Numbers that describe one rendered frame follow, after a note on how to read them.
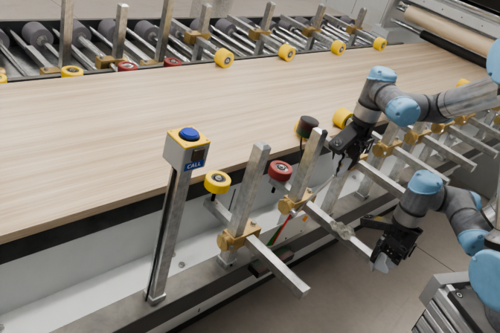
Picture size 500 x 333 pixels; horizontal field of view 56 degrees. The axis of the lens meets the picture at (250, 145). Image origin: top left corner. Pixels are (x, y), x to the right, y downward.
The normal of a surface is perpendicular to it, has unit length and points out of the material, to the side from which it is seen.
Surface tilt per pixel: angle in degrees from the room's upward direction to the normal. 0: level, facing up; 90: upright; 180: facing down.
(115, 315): 0
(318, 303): 0
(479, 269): 97
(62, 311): 0
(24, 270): 90
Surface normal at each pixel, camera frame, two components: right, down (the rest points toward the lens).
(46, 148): 0.25, -0.83
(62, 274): 0.66, 0.52
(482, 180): -0.71, 0.19
